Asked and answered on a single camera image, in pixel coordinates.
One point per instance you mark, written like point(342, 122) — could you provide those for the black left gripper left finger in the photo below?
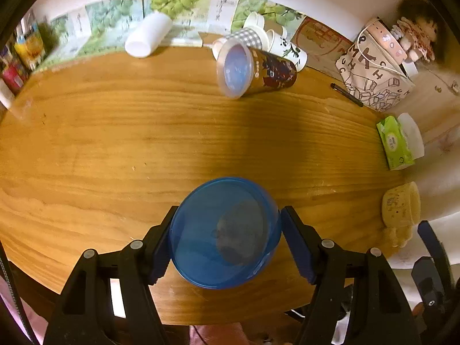
point(84, 313)

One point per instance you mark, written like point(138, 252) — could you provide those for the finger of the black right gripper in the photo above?
point(438, 254)

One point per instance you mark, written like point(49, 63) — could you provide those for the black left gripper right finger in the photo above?
point(380, 313)

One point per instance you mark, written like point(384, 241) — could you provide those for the blue plastic cup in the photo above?
point(224, 232)

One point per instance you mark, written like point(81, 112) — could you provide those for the white panda print cup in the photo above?
point(286, 49)

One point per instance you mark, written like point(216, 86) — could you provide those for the brown printed paper cup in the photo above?
point(245, 70)

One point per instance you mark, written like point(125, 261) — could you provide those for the white plastic cup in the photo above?
point(148, 35)

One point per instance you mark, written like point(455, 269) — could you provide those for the checkered paper cup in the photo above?
point(251, 36)

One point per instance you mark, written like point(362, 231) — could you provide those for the white cup behind stack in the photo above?
point(254, 19)

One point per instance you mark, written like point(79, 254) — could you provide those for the yellow ceramic mug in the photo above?
point(401, 212)

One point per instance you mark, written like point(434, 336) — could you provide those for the green tissue pack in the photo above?
point(402, 141)

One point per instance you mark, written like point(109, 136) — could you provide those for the black pen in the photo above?
point(346, 94)

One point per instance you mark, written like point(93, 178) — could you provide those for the letter print canvas bag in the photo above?
point(372, 76)

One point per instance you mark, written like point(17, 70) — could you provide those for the brown haired doll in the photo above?
point(420, 31)

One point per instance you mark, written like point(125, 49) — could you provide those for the pink patterned roll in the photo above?
point(386, 40)

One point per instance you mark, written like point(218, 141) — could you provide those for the brown round print box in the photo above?
point(323, 45)

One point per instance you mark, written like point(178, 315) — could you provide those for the pink red can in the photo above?
point(14, 76)

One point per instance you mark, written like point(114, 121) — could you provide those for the yellow snack package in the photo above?
point(29, 46)

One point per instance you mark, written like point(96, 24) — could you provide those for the green grape print boxes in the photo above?
point(102, 27)

